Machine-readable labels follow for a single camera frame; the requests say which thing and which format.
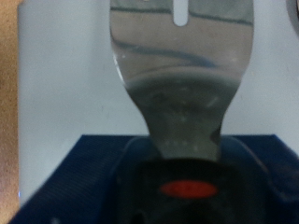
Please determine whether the black-handled spatula with blue block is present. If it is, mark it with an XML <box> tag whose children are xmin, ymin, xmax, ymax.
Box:
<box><xmin>8</xmin><ymin>0</ymin><xmax>299</xmax><ymax>224</ymax></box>

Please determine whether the silver toaster oven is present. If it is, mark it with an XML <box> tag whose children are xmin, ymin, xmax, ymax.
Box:
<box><xmin>17</xmin><ymin>0</ymin><xmax>299</xmax><ymax>208</ymax></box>

